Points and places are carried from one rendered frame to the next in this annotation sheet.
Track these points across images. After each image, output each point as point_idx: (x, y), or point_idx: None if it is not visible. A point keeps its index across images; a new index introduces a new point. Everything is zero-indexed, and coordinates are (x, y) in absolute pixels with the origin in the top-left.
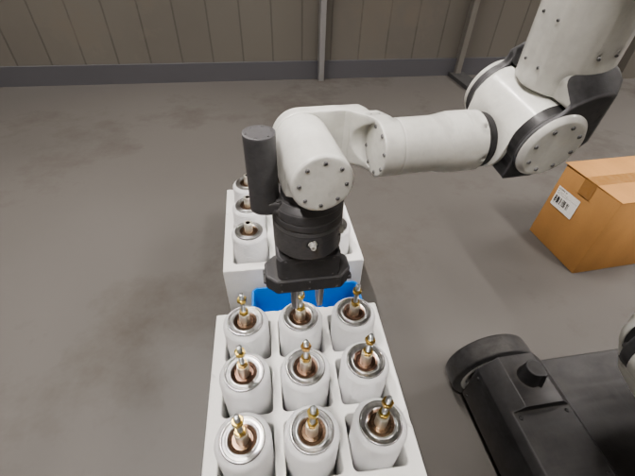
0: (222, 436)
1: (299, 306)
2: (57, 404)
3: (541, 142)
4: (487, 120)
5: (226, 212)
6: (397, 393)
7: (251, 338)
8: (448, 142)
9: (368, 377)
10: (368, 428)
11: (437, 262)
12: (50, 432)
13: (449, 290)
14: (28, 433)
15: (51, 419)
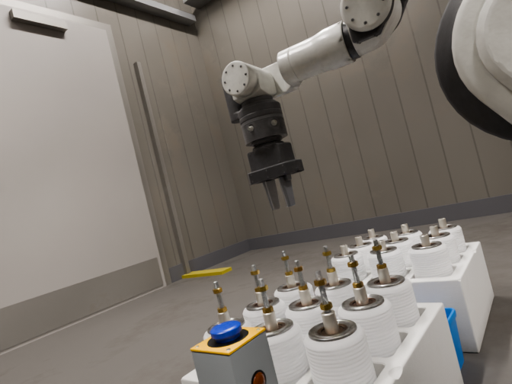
0: (216, 323)
1: (328, 267)
2: (189, 370)
3: (347, 2)
4: (341, 20)
5: None
6: (401, 355)
7: (287, 293)
8: (312, 40)
9: (352, 308)
10: (315, 330)
11: None
12: (174, 381)
13: None
14: (166, 379)
15: (180, 376)
